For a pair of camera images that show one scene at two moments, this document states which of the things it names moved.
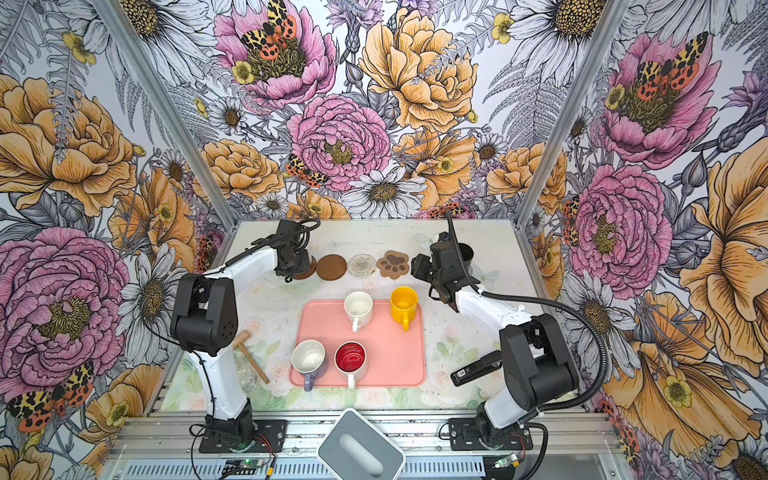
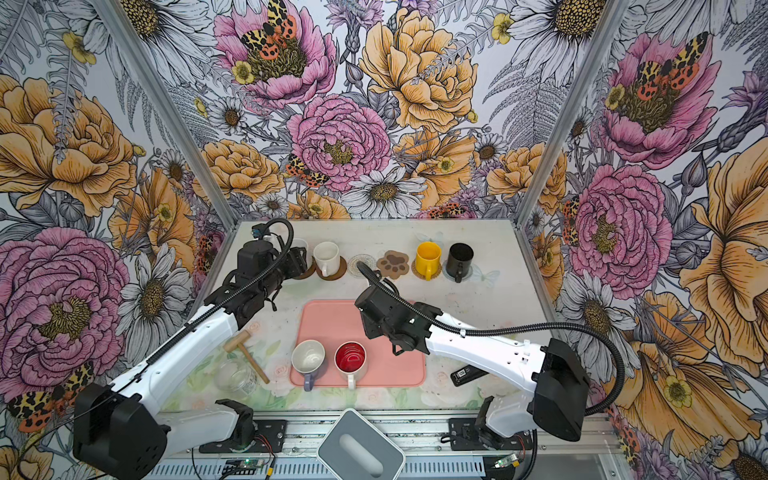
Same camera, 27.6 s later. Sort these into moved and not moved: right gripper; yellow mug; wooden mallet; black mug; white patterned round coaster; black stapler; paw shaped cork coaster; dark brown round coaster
Moved: yellow mug; right gripper
Not moved: black stapler; white patterned round coaster; paw shaped cork coaster; dark brown round coaster; wooden mallet; black mug
